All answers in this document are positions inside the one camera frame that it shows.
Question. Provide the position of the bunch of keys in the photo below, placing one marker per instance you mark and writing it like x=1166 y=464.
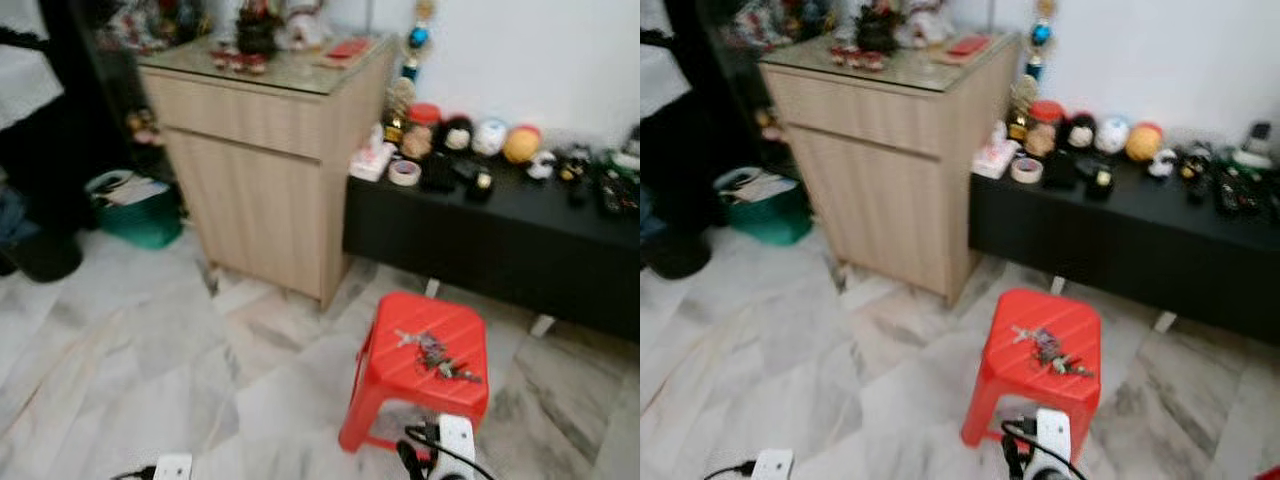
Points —
x=1050 y=350
x=437 y=352

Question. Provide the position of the black round pot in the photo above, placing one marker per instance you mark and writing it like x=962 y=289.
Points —
x=45 y=258
x=675 y=258

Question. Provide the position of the small black white figurine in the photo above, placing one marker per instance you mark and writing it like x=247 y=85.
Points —
x=541 y=165
x=1162 y=163

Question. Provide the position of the green basket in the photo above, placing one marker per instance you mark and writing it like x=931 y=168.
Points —
x=145 y=225
x=770 y=222

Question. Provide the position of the orange round figurine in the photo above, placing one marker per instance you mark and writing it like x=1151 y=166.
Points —
x=1144 y=144
x=522 y=146

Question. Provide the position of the black low console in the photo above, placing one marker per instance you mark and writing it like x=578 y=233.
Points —
x=480 y=240
x=1100 y=240

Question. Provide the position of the white round figurine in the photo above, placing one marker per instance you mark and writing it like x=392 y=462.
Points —
x=490 y=137
x=1112 y=135

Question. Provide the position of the black round doll figurine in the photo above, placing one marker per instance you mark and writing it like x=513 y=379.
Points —
x=457 y=135
x=1080 y=133

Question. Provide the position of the light wooden cabinet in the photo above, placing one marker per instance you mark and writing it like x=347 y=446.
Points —
x=260 y=190
x=880 y=190

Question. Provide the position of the red-lidded jar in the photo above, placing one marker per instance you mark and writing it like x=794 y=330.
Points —
x=422 y=115
x=1046 y=112

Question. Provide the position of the tape roll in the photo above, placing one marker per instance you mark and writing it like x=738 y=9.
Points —
x=1015 y=170
x=392 y=172

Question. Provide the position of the red plastic stool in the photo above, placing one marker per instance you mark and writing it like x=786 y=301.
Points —
x=1020 y=370
x=400 y=375

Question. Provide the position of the golden ornament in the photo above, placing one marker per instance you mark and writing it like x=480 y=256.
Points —
x=1022 y=98
x=400 y=100

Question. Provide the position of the pink white tissue pack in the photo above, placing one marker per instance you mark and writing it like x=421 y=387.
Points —
x=372 y=160
x=994 y=158

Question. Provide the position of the hanging ornament with blue bead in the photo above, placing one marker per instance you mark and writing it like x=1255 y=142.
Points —
x=418 y=38
x=1041 y=36

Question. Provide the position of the dark flower ornament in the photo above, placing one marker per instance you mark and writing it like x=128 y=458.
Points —
x=258 y=35
x=880 y=33

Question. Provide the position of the red envelope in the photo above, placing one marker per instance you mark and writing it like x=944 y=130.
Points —
x=970 y=46
x=348 y=49

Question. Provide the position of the clear plastic bottle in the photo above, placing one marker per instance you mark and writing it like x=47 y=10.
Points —
x=1257 y=142

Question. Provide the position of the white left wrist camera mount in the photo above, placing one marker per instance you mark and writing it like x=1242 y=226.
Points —
x=173 y=468
x=772 y=466

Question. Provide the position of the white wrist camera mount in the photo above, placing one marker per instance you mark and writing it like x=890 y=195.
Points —
x=173 y=468
x=1053 y=435
x=772 y=466
x=457 y=440

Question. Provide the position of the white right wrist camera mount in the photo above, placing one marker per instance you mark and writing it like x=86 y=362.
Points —
x=457 y=440
x=1053 y=435

